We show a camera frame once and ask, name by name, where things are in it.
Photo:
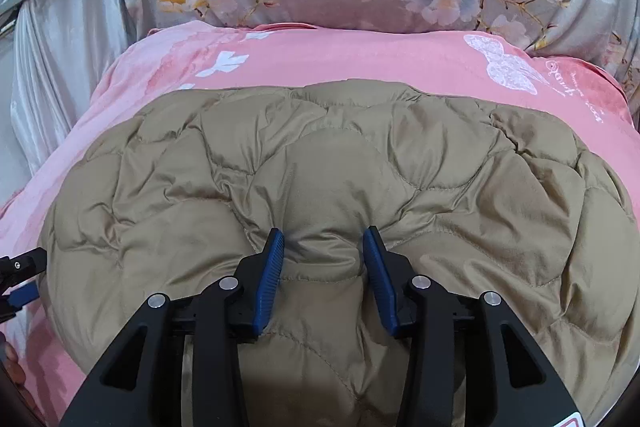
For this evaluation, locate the pink printed blanket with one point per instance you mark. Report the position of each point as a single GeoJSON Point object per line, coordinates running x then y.
{"type": "Point", "coordinates": [210, 52]}

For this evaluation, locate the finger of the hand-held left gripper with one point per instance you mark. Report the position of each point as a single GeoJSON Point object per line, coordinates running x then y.
{"type": "Point", "coordinates": [22, 297]}
{"type": "Point", "coordinates": [20, 266]}

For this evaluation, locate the khaki quilted jacket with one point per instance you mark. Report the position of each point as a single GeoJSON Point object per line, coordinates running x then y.
{"type": "Point", "coordinates": [350, 207]}

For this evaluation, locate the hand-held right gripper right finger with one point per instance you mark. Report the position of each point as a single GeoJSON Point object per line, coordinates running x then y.
{"type": "Point", "coordinates": [382, 287]}

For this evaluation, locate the grey satin curtain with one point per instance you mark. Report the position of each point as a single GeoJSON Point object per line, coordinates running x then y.
{"type": "Point", "coordinates": [60, 72]}

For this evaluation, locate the person's left hand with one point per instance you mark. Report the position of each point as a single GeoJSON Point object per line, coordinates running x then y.
{"type": "Point", "coordinates": [12, 364]}

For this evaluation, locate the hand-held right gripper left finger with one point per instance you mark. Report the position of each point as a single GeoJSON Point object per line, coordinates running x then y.
{"type": "Point", "coordinates": [267, 287]}

